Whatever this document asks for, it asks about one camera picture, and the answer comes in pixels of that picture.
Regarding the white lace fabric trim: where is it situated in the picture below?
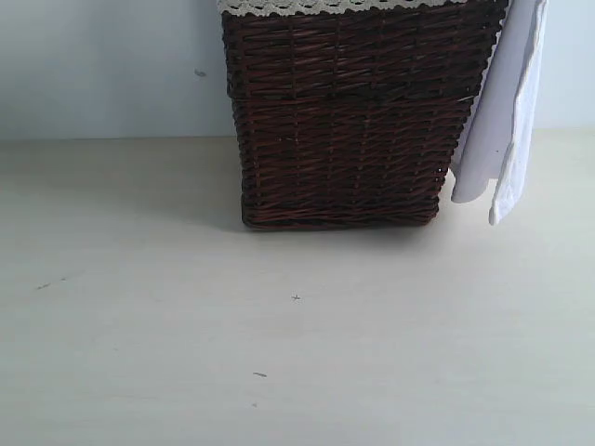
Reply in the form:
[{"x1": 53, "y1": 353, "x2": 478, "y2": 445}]
[{"x1": 216, "y1": 0, "x2": 465, "y2": 17}]

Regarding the white t-shirt red lettering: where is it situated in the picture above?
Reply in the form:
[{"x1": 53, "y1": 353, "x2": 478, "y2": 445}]
[{"x1": 450, "y1": 0, "x2": 549, "y2": 226}]

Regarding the dark brown wicker basket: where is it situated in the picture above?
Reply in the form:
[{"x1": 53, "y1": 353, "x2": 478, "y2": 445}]
[{"x1": 219, "y1": 1, "x2": 509, "y2": 230}]

